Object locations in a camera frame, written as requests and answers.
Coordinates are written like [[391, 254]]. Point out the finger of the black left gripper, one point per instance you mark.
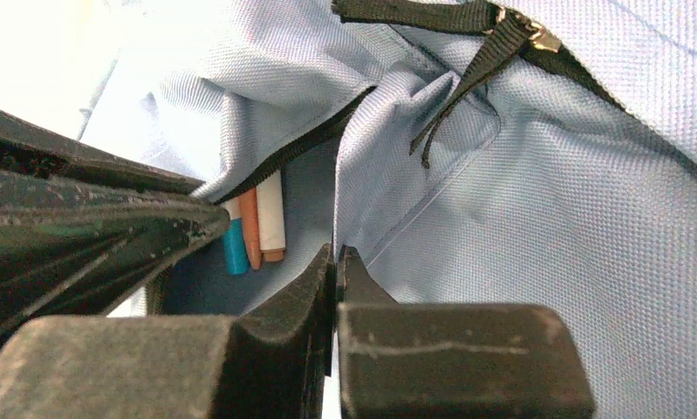
[[69, 247], [28, 149]]

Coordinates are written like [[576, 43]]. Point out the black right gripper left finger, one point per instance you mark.
[[268, 363]]

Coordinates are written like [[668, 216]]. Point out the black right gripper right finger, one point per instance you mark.
[[488, 360]]

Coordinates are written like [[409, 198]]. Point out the blue white pen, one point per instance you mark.
[[236, 257]]

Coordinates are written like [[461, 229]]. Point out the brown white marker pen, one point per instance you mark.
[[270, 211]]

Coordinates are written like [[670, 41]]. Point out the orange pencil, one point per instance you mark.
[[251, 238]]

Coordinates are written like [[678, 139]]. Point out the blue student backpack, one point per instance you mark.
[[537, 191]]

